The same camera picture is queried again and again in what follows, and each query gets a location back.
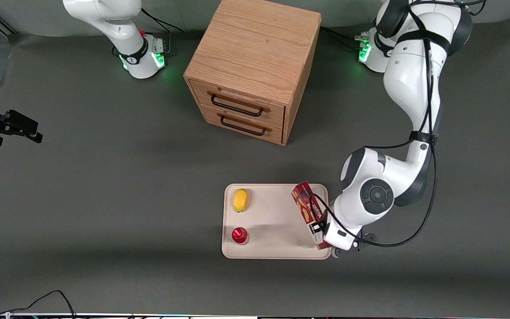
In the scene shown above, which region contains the black left base cable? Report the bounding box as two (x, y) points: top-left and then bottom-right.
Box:
(320, 26), (363, 50)

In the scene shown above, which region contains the black right base cable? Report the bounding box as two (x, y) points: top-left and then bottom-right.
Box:
(142, 8), (184, 55)

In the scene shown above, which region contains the black base cable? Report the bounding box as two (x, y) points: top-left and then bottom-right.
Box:
(320, 26), (363, 50)
(142, 8), (184, 55)

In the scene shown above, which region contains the yellow lemon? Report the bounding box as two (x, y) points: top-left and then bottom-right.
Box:
(233, 188), (249, 214)

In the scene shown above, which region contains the red cookie box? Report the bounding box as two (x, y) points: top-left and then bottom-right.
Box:
(291, 181), (332, 250)

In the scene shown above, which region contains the thin black table cable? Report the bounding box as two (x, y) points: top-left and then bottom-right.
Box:
(0, 290), (77, 319)

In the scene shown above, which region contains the dark grey table mat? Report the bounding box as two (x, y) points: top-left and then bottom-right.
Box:
(0, 18), (510, 316)

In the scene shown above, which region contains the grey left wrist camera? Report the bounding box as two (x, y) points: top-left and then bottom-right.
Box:
(331, 232), (378, 259)

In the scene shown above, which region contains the wooden drawer front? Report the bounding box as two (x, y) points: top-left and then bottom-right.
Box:
(190, 81), (286, 129)
(201, 106), (284, 145)

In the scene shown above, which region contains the wooden drawer cabinet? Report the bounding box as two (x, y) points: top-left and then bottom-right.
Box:
(183, 0), (322, 146)

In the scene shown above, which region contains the beige plastic tray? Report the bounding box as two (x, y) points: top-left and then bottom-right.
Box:
(221, 183), (332, 261)

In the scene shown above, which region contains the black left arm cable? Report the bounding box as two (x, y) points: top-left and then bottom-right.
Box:
(309, 0), (488, 248)

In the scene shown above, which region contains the black wire drawer handle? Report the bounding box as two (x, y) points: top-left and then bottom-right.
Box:
(217, 113), (273, 136)
(207, 90), (270, 117)

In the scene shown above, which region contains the small red cup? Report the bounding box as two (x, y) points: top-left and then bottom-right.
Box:
(231, 226), (250, 245)

